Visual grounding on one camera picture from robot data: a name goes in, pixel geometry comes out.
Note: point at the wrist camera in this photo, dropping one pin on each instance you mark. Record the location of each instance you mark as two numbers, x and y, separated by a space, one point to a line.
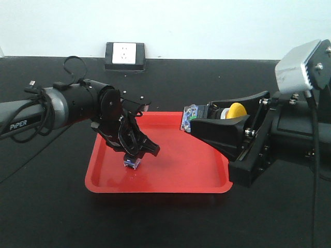
136 107
304 68

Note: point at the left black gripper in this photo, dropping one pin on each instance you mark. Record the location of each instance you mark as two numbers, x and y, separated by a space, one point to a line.
120 130

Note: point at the yellow mushroom push button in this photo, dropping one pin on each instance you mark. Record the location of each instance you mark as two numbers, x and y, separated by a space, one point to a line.
212 111

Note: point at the white wall power socket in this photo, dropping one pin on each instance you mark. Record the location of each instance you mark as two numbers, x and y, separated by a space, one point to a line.
125 56

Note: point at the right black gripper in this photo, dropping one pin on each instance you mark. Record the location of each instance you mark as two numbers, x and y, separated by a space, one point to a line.
285 134

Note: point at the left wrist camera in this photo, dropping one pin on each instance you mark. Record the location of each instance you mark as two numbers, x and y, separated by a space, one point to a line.
136 107

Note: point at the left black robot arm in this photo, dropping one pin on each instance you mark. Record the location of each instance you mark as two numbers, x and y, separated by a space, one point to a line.
52 108

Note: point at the red plastic tray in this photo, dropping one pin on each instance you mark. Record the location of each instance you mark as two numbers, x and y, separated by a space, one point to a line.
184 164

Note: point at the red mushroom push button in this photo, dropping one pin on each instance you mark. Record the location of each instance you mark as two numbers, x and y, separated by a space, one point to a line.
132 162

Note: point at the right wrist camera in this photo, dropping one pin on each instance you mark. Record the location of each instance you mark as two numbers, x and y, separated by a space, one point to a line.
304 68

